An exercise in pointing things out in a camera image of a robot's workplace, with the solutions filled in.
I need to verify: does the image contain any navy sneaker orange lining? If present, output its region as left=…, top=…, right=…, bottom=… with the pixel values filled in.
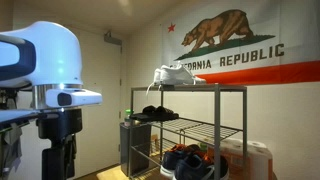
left=173, top=151, right=230, bottom=180
left=159, top=143, right=202, bottom=179

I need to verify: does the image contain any grey hanging cloth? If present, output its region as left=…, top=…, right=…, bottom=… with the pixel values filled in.
left=0, top=123, right=24, bottom=179

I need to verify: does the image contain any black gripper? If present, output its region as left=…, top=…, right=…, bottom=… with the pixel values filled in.
left=36, top=108, right=83, bottom=180

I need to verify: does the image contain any white door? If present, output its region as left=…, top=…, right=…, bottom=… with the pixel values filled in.
left=74, top=28, right=123, bottom=178

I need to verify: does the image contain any white sneaker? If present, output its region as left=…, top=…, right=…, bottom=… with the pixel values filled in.
left=159, top=63, right=208, bottom=86
left=145, top=68, right=165, bottom=97

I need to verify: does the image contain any green capped bottle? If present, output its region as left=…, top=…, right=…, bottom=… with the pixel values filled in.
left=123, top=108, right=134, bottom=128

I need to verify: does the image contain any grey metal shoe rack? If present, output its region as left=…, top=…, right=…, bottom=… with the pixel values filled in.
left=128, top=83, right=248, bottom=180

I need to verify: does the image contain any grey door closer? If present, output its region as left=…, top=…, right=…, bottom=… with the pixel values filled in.
left=103, top=30, right=123, bottom=46

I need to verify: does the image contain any white plastic container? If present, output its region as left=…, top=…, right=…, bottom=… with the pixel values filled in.
left=208, top=138, right=274, bottom=180

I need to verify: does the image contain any black clamp mount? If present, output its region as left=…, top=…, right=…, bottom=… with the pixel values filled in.
left=0, top=87, right=18, bottom=111

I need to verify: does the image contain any California Republic bear flag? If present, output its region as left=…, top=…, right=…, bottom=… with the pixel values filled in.
left=161, top=0, right=320, bottom=86

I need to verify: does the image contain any black bin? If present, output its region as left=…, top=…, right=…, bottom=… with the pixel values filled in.
left=119, top=121, right=153, bottom=177

